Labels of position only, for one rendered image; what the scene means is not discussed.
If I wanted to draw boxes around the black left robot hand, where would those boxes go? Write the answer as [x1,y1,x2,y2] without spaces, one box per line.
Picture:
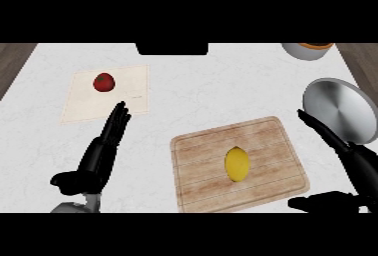
[49,100,133,197]

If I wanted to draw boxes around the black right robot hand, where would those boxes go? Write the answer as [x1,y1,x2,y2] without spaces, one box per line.
[286,108,378,214]

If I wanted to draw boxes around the silver pan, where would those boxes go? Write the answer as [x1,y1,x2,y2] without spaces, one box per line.
[301,77,378,146]

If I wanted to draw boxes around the wooden cutting board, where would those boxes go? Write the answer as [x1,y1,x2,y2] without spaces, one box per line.
[170,115,311,214]

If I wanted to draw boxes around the yellow lemon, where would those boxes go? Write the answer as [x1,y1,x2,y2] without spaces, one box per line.
[223,146,252,183]

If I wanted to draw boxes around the cream placemat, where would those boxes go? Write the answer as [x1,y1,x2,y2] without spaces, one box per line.
[59,64,150,126]

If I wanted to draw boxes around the red tomato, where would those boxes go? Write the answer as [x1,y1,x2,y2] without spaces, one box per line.
[91,72,117,93]

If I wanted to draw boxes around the black appliance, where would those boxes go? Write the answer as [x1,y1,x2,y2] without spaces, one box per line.
[134,43,210,56]

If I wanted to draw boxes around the grey pot with orange rim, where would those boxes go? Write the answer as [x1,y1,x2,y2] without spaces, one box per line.
[280,43,337,62]

